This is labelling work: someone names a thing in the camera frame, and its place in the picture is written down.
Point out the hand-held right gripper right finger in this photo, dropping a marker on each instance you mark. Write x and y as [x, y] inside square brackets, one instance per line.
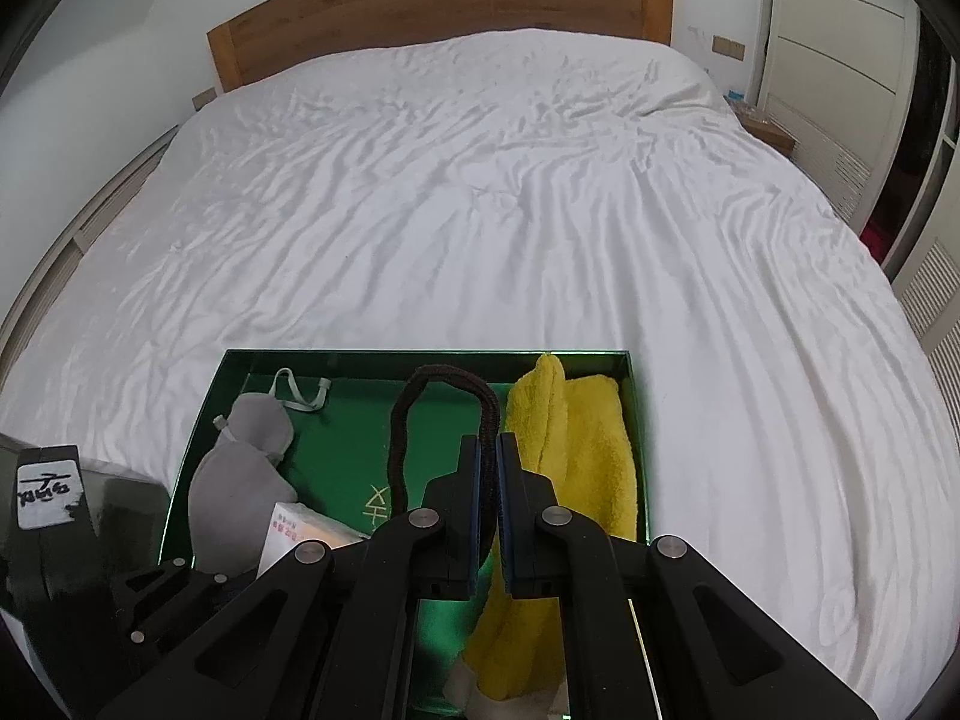
[511, 487]

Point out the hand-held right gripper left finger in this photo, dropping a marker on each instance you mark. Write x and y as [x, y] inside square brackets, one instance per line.
[476, 487]

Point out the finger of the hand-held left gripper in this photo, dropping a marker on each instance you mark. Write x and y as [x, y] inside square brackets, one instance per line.
[157, 600]

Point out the yellow towel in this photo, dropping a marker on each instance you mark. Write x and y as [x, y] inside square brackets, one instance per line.
[585, 457]

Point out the green tray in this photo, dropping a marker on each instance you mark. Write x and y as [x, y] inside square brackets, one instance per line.
[352, 435]

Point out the orange and white tissue packet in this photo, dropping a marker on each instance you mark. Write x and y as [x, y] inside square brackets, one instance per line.
[292, 529]

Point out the bed with white sheet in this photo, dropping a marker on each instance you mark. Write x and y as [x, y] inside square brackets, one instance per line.
[450, 202]

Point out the wooden nightstand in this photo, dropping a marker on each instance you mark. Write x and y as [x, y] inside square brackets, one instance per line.
[772, 136]

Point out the red cloth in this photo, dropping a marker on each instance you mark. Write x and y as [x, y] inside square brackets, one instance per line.
[874, 238]

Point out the wooden headboard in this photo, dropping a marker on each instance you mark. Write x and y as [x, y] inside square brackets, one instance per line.
[420, 0]

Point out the white wardrobe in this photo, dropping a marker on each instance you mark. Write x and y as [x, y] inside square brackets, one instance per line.
[825, 37]

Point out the wall switch panel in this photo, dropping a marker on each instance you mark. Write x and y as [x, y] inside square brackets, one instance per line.
[204, 99]
[727, 47]

